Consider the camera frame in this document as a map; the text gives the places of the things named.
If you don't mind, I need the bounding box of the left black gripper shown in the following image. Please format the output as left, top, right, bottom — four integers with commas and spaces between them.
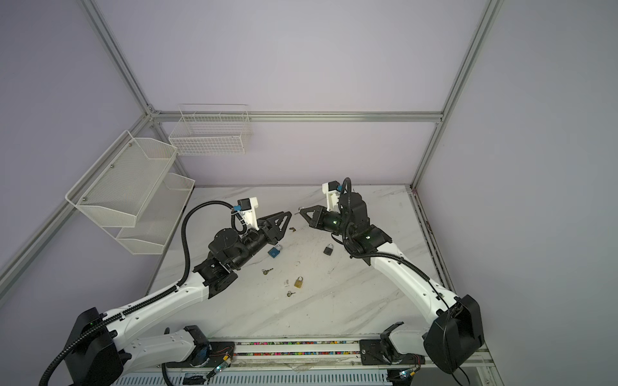
232, 211, 291, 271

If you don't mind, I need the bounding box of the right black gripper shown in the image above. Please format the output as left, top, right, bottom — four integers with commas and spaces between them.
298, 205, 352, 238

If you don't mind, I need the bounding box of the blue padlock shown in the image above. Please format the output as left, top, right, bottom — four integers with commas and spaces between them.
268, 244, 283, 258

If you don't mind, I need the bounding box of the black padlock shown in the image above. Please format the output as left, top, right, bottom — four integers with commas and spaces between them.
323, 244, 334, 256

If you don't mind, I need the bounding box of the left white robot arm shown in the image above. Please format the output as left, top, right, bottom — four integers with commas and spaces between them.
40, 212, 292, 385

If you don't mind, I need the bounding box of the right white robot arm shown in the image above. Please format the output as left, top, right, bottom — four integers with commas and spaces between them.
299, 191, 485, 374

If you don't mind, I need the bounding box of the brass padlock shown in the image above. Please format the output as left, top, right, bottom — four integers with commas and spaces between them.
294, 277, 304, 289

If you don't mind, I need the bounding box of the lower white mesh shelf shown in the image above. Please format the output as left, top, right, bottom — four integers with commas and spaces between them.
115, 173, 195, 255

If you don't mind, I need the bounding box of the white mesh shelf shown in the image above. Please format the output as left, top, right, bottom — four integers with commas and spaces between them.
115, 173, 195, 255
65, 131, 178, 228

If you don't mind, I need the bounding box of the upper white mesh shelf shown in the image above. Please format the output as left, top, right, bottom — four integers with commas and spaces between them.
65, 131, 178, 228

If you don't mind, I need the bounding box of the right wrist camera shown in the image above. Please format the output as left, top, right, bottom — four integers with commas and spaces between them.
322, 181, 341, 212

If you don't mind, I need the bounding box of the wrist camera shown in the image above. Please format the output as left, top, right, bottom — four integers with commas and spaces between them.
234, 197, 259, 230
322, 181, 341, 212

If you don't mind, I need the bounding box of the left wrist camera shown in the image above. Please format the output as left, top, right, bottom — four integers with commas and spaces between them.
234, 197, 259, 230

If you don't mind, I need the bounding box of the white wire basket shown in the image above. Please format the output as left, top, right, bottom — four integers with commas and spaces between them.
168, 104, 253, 156

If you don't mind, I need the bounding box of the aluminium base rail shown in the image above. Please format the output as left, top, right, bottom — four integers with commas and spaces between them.
104, 330, 437, 379

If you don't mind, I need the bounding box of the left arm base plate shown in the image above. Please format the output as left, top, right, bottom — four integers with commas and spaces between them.
167, 341, 236, 368

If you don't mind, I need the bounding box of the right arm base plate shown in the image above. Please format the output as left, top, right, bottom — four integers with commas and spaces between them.
359, 339, 426, 366

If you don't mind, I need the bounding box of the left black corrugated cable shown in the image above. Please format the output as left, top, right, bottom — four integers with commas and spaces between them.
38, 199, 240, 386

